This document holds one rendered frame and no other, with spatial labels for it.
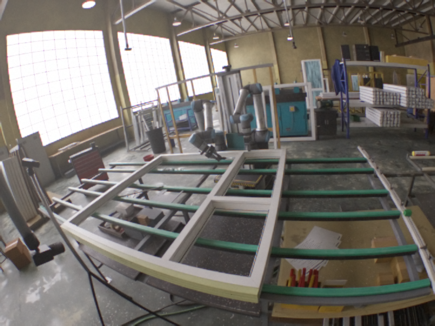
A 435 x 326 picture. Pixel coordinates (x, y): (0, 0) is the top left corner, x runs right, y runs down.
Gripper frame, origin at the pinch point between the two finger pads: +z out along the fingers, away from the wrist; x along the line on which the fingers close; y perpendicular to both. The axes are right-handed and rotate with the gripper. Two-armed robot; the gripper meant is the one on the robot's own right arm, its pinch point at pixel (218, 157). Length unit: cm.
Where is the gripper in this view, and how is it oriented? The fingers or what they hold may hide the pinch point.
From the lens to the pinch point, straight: 194.9
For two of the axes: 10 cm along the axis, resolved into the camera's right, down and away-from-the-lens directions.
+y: 5.6, -4.6, -6.9
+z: 7.8, 5.7, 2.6
